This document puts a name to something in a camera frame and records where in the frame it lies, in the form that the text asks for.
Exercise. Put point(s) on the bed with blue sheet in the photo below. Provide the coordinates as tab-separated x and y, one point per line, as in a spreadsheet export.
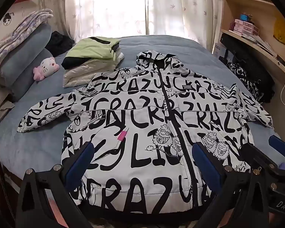
33	144

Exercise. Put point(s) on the black garment by shelf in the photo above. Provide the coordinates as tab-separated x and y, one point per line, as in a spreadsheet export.
251	61

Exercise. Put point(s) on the cartoon face wall sticker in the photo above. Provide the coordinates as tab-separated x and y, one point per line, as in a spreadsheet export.
7	19

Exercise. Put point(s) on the folded light green jacket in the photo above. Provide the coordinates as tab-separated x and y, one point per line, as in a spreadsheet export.
90	48

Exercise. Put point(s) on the sheer floral curtain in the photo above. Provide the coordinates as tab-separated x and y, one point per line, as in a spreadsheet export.
180	9

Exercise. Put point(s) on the stack of pink boxes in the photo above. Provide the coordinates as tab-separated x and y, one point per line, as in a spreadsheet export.
244	27

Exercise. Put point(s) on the person's pink trouser leg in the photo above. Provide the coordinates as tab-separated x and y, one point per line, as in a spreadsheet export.
54	206

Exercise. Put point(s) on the folded cream shiny jacket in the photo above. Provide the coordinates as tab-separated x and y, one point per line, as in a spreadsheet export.
78	74

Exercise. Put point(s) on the black and white printed jacket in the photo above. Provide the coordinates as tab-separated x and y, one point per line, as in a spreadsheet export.
142	123

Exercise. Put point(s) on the small blue box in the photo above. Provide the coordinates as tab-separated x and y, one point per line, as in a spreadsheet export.
243	17

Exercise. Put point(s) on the pink and white cat plush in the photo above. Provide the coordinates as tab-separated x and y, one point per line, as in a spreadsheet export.
46	67

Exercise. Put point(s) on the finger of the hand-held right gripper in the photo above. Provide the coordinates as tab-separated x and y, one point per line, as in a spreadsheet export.
279	144
258	156

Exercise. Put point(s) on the wooden bookshelf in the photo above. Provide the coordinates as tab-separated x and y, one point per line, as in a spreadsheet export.
256	7

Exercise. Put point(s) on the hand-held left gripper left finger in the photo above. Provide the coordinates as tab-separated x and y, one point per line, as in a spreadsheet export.
79	161

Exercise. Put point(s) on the white cardboard box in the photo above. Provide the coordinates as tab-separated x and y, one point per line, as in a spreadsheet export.
219	51

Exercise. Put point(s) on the black clothes pile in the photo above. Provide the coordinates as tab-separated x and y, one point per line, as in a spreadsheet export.
59	42

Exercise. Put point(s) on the black white patterned cloth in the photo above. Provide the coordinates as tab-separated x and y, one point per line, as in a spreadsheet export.
238	72

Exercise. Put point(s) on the blue grey pillow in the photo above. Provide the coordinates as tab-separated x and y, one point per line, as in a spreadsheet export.
30	45
23	78

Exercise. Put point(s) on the folded purple white blanket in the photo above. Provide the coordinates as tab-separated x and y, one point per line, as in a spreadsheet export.
23	30

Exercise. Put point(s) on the yellow cloth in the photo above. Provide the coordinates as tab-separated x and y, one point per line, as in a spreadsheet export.
280	29

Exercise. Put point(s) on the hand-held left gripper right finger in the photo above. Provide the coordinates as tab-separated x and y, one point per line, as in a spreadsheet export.
204	161

